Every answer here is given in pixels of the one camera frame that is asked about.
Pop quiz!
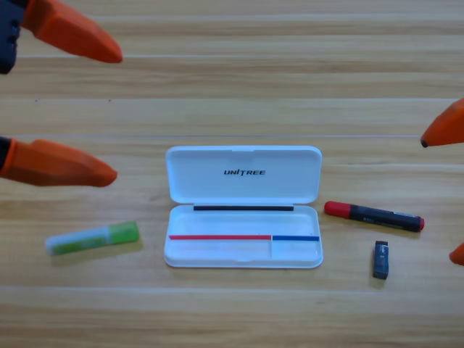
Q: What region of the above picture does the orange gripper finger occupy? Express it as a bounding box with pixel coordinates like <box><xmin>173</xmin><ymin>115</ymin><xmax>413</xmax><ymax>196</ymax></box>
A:
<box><xmin>0</xmin><ymin>136</ymin><xmax>119</xmax><ymax>189</ymax></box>
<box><xmin>20</xmin><ymin>0</ymin><xmax>124</xmax><ymax>65</ymax></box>
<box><xmin>419</xmin><ymin>97</ymin><xmax>464</xmax><ymax>149</ymax></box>
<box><xmin>448</xmin><ymin>241</ymin><xmax>464</xmax><ymax>268</ymax></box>

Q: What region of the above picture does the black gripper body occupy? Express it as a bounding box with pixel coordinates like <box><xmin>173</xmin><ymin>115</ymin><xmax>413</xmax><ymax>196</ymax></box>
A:
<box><xmin>0</xmin><ymin>0</ymin><xmax>28</xmax><ymax>75</ymax></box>

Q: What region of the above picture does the black eraser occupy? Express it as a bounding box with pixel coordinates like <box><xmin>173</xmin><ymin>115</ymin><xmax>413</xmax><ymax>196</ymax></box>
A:
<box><xmin>372</xmin><ymin>240</ymin><xmax>392</xmax><ymax>281</ymax></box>

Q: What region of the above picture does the green and white glue stick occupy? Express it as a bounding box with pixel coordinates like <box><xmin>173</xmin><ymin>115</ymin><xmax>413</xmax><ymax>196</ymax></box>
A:
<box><xmin>44</xmin><ymin>220</ymin><xmax>141</xmax><ymax>257</ymax></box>

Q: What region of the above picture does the black marker with red cap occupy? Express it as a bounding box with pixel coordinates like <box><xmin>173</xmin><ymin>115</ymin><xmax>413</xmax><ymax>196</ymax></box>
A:
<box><xmin>323</xmin><ymin>200</ymin><xmax>426</xmax><ymax>233</ymax></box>

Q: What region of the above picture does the white Unitree pencil case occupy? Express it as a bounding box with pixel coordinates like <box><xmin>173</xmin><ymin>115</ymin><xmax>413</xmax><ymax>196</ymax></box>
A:
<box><xmin>163</xmin><ymin>144</ymin><xmax>323</xmax><ymax>270</ymax></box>

